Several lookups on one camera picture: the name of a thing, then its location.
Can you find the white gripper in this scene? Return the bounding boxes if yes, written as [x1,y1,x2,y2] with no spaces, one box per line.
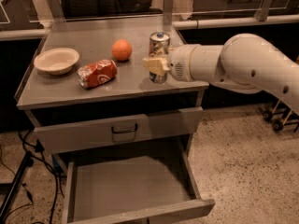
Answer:
[143,45,197,82]

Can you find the silver blue redbull can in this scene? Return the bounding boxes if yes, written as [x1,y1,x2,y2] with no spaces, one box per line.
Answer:
[149,32,170,83]

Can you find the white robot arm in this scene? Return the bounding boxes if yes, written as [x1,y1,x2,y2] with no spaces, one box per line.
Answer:
[143,34,299,114]

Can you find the crushed red soda can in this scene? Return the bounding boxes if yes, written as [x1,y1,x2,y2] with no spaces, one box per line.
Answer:
[77,60,117,89]

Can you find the closed upper drawer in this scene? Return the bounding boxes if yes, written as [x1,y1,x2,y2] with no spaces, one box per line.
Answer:
[35,107,202,154]

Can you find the grey drawer cabinet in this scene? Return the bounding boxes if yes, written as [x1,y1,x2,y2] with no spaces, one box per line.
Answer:
[13,15,216,224]

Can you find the open middle drawer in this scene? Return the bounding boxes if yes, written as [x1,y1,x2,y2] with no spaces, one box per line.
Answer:
[62,143,215,224]

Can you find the orange fruit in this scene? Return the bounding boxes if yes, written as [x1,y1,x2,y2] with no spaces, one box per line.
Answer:
[111,39,133,62]

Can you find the white bowl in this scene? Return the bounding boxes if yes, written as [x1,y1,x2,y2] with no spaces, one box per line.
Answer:
[34,48,79,76]

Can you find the black tripod leg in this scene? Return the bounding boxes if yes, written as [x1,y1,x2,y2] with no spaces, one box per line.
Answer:
[0,151,33,224]

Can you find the grey metal post middle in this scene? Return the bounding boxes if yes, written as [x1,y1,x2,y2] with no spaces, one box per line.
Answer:
[163,0,174,25]

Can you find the grey metal post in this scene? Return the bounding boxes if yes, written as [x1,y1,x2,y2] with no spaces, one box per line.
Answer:
[163,0,174,25]
[47,0,64,22]
[254,0,273,21]

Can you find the black drawer handle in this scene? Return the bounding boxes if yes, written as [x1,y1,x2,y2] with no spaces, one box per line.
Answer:
[111,123,138,134]

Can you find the grey metal post right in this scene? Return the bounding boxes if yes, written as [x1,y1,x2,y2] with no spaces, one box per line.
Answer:
[254,0,273,21]

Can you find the grey metal post left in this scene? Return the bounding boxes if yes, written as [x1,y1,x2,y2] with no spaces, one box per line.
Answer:
[47,0,64,22]

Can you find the white horizontal rail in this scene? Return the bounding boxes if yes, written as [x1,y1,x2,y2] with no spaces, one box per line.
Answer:
[172,15,299,30]

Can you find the wheeled cart frame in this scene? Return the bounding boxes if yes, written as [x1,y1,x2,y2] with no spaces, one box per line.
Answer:
[259,100,299,133]

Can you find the black floor cables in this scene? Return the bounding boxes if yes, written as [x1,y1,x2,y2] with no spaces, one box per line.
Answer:
[0,129,67,224]

